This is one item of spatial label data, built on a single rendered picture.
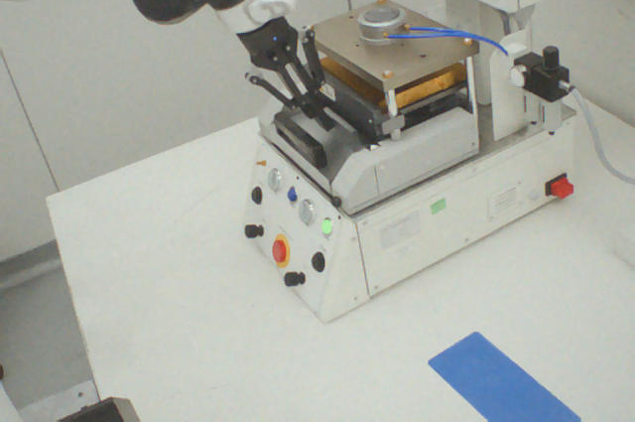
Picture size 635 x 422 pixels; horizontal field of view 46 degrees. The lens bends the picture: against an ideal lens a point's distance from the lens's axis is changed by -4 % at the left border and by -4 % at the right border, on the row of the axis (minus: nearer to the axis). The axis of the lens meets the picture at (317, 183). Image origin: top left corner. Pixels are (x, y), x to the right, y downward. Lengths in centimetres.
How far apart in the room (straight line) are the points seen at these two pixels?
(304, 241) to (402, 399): 32
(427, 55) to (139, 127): 169
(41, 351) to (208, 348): 138
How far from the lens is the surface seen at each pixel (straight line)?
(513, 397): 114
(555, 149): 140
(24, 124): 268
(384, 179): 118
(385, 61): 120
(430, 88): 124
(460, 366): 118
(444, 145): 122
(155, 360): 131
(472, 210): 132
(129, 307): 142
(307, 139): 123
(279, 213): 137
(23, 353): 265
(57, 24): 257
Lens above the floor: 164
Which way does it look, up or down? 34 degrees down
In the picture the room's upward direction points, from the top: 12 degrees counter-clockwise
